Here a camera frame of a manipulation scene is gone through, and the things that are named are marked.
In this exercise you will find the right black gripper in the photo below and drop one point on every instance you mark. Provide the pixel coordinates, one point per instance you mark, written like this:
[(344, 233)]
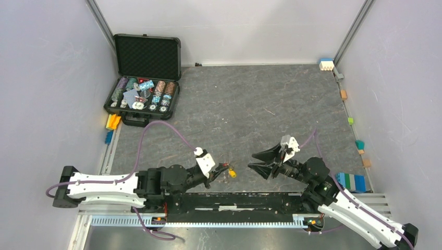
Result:
[(264, 169)]

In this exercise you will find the black poker chip case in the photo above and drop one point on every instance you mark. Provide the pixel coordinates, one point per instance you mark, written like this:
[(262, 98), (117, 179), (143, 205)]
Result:
[(147, 88)]

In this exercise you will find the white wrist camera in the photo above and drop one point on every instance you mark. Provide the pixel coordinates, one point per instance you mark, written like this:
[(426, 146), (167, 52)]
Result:
[(289, 147), (204, 160)]

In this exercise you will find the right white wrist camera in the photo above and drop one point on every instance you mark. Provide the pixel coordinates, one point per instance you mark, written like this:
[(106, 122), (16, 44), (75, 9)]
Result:
[(289, 147)]

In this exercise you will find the teal cube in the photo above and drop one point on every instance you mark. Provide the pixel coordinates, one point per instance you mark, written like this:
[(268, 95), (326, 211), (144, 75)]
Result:
[(360, 144)]

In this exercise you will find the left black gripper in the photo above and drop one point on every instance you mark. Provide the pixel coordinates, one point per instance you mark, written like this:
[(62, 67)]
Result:
[(213, 174)]

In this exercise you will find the white blue toy block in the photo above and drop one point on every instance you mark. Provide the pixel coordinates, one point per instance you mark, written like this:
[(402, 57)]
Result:
[(326, 64)]

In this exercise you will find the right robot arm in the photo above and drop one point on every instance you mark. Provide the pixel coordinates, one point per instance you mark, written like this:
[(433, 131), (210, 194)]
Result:
[(324, 195)]

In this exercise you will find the orange wooden cube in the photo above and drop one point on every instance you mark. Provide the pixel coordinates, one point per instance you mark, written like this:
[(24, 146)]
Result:
[(343, 95)]

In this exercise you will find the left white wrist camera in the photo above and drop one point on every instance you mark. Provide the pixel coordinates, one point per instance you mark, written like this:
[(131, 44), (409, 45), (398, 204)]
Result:
[(204, 160)]

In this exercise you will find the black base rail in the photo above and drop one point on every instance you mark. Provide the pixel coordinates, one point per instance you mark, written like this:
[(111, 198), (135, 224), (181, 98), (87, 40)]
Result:
[(230, 207)]

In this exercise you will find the blue green lego stack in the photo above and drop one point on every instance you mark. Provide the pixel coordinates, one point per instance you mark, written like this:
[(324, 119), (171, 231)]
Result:
[(353, 183)]

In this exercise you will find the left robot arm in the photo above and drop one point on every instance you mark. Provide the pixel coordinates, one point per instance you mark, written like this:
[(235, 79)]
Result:
[(146, 189)]

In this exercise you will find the yellow orange toy block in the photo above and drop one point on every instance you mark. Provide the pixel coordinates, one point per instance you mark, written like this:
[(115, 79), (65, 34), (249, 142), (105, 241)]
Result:
[(112, 121)]

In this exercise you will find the tan wooden cube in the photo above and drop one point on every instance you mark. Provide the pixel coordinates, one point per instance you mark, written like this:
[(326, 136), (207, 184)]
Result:
[(366, 163)]

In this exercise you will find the yellow tag key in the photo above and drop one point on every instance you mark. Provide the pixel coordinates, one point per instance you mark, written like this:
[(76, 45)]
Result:
[(232, 172)]

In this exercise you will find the grey block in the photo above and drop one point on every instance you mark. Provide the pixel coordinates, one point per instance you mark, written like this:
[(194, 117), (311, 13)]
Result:
[(337, 75)]

